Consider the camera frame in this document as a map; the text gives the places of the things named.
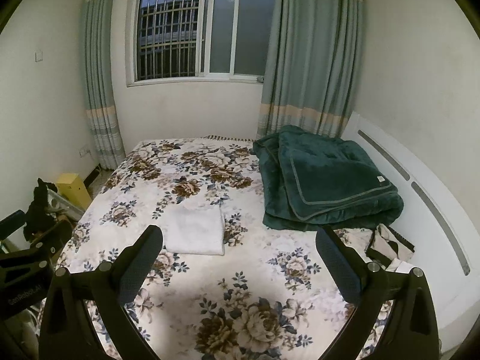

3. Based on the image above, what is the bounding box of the white knit sweater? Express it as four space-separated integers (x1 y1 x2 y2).
161 206 224 255

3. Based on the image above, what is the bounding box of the yellow box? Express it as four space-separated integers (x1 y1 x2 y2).
55 173 92 211

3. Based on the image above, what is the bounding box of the white bed headboard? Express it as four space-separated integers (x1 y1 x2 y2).
342 113 479 352

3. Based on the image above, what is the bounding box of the floral bed cover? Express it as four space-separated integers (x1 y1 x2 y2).
35 134 399 360

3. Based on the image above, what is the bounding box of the dark green folded blanket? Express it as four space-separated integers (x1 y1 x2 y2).
253 126 404 231

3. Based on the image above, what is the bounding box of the left green curtain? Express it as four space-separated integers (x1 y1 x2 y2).
80 0 125 170

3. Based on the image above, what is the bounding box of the green curtain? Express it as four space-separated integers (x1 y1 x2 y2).
80 0 125 170
257 0 364 137

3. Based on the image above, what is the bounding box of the barred window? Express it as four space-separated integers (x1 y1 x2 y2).
125 0 274 86

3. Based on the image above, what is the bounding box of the right green curtain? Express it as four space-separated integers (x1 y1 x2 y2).
257 0 364 137

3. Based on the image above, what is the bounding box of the white wall socket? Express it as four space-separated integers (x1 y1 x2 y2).
79 149 90 158

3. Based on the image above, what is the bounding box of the white wall switch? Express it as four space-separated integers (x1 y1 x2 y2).
34 50 43 63

